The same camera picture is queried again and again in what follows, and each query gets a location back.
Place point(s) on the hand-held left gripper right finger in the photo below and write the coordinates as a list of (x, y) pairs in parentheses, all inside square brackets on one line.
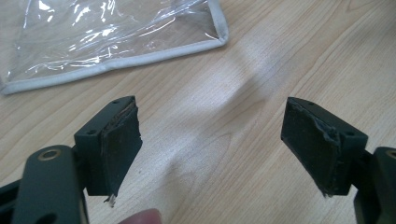
[(317, 146)]

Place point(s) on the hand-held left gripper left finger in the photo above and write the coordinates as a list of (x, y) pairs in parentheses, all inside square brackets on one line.
[(115, 149)]

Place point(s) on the clear plastic bag grey trim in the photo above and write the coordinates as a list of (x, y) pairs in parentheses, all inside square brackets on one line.
[(102, 37)]

